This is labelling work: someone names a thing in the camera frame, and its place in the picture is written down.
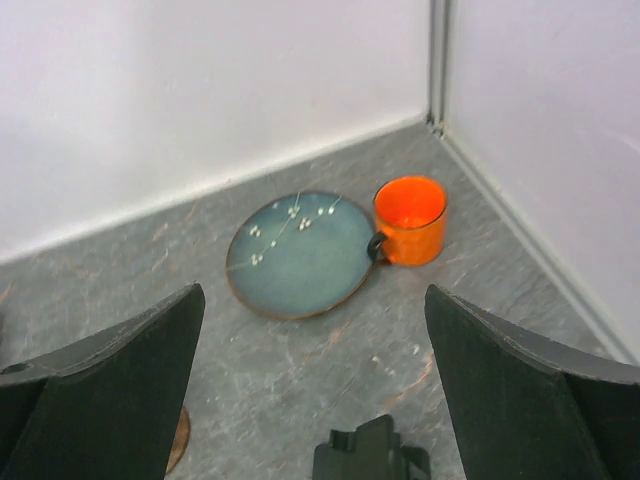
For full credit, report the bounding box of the blue ceramic plate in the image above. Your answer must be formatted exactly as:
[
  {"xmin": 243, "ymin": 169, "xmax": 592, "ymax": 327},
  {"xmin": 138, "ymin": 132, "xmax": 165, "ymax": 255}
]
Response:
[{"xmin": 225, "ymin": 190, "xmax": 376, "ymax": 320}]

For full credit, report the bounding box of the orange mug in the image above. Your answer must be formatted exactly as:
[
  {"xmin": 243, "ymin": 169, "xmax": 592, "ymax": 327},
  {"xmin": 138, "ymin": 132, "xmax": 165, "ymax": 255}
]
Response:
[{"xmin": 367, "ymin": 175, "xmax": 448, "ymax": 267}]

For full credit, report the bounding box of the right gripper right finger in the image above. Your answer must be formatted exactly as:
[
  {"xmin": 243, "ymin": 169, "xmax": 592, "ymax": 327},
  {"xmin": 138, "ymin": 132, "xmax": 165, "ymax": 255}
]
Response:
[{"xmin": 424, "ymin": 284, "xmax": 639, "ymax": 479}]

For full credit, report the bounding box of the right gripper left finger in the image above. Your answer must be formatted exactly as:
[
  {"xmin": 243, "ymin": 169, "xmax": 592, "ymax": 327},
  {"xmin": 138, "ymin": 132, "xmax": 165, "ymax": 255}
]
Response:
[{"xmin": 1, "ymin": 283, "xmax": 206, "ymax": 479}]

